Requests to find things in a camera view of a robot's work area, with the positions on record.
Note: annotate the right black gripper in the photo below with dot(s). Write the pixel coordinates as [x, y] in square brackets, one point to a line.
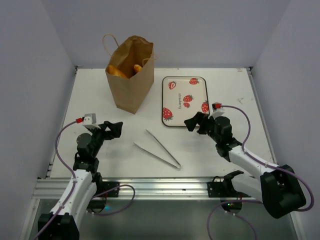
[203, 123]

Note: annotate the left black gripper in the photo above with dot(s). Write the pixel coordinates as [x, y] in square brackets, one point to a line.
[115, 130]

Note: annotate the metal tongs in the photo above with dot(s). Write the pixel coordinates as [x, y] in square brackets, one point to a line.
[153, 147]

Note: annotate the orange fake bread loaf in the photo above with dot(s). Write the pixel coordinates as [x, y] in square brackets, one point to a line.
[137, 68]

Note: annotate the brown paper bag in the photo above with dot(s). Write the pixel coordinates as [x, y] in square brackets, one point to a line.
[129, 93]

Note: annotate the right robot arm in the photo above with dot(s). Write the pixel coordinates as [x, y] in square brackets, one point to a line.
[274, 186]

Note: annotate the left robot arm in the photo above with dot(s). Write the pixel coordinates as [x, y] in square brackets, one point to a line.
[64, 219]

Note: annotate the strawberry print tray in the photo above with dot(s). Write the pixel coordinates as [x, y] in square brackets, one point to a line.
[182, 98]

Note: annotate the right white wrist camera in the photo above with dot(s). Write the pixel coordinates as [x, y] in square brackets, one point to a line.
[217, 110]

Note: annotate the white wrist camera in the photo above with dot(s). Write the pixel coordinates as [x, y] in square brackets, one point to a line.
[217, 110]
[89, 121]

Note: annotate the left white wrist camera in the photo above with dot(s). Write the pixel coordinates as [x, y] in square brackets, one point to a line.
[89, 121]

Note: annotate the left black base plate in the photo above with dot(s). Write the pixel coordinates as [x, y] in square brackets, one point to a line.
[107, 189]

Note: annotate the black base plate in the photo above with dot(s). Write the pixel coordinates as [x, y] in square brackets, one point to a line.
[219, 187]
[107, 189]

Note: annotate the aluminium mounting rail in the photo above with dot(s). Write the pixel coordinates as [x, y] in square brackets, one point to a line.
[185, 188]

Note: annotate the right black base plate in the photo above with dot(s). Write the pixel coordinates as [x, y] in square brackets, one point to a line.
[219, 187]

